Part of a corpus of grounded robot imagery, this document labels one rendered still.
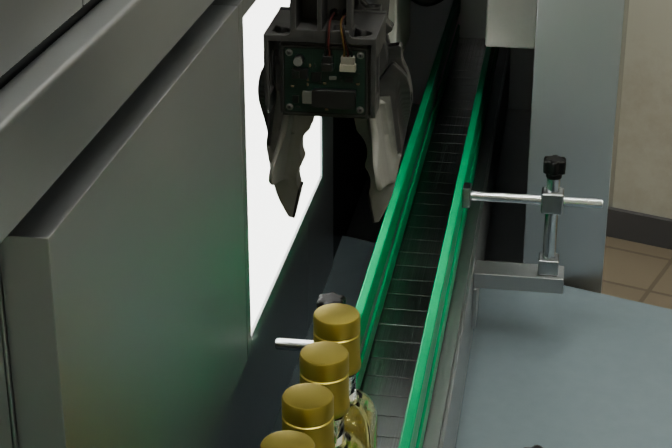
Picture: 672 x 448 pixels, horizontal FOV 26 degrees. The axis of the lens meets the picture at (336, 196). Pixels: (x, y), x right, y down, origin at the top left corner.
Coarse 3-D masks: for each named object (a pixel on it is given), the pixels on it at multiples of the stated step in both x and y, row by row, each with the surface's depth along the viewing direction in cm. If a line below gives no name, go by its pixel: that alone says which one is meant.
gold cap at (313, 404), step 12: (300, 384) 96; (312, 384) 96; (288, 396) 94; (300, 396) 94; (312, 396) 94; (324, 396) 94; (288, 408) 93; (300, 408) 93; (312, 408) 93; (324, 408) 93; (288, 420) 94; (300, 420) 93; (312, 420) 93; (324, 420) 94; (312, 432) 94; (324, 432) 94; (324, 444) 94
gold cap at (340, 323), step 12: (324, 312) 105; (336, 312) 105; (348, 312) 105; (324, 324) 104; (336, 324) 103; (348, 324) 104; (324, 336) 104; (336, 336) 104; (348, 336) 104; (348, 348) 104; (360, 360) 106
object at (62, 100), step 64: (0, 0) 78; (64, 0) 88; (128, 0) 95; (192, 0) 110; (0, 64) 79; (64, 64) 83; (128, 64) 94; (0, 128) 74; (64, 128) 83; (0, 192) 74; (320, 256) 194; (0, 320) 81; (0, 384) 82; (256, 384) 155
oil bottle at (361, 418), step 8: (360, 392) 109; (360, 400) 107; (368, 400) 108; (352, 408) 106; (360, 408) 107; (368, 408) 108; (344, 416) 106; (352, 416) 106; (360, 416) 106; (368, 416) 107; (376, 416) 110; (344, 424) 106; (352, 424) 106; (360, 424) 106; (368, 424) 106; (376, 424) 110; (352, 432) 106; (360, 432) 106; (368, 432) 106; (376, 432) 110; (368, 440) 106; (376, 440) 111
